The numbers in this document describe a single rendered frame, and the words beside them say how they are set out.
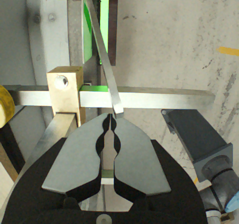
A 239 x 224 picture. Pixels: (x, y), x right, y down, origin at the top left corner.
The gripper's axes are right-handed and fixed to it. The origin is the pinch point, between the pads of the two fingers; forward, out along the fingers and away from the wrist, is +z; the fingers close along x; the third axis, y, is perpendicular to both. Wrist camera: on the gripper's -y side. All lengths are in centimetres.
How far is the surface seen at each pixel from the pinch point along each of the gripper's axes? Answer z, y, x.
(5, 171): 6.8, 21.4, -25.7
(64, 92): 10.1, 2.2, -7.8
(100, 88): 12.9, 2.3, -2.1
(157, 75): 97, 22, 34
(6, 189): 6.8, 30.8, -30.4
